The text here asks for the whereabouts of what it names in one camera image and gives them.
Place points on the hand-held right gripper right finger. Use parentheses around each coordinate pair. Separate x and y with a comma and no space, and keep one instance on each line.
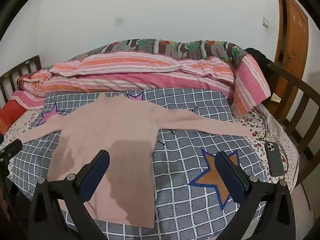
(228,177)

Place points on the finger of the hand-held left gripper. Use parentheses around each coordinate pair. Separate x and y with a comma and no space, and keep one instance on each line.
(11,148)

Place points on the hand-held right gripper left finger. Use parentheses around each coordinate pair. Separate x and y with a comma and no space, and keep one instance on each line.
(96,177)

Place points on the pink knit sweater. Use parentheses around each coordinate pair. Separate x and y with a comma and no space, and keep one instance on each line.
(112,130)

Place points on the red pillow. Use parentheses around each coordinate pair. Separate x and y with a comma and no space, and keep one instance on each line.
(10,115)

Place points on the dark smartphone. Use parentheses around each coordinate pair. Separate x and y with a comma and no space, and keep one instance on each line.
(274,160)

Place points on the grey checked star blanket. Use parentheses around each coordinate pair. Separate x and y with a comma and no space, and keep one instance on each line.
(187,205)

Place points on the floral bed sheet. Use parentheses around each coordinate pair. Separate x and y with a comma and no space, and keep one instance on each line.
(265,122)

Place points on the dark wooden footboard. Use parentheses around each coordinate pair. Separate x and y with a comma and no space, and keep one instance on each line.
(292,87)

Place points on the pink orange striped quilt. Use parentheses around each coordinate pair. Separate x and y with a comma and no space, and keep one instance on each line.
(150,77)

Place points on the floral patchwork quilt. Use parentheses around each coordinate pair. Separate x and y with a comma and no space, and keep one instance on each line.
(175,46)

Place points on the brown wooden door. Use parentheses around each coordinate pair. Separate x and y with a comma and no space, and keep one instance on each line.
(295,37)

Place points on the white wall switch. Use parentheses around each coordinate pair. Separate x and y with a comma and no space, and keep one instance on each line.
(266,22)

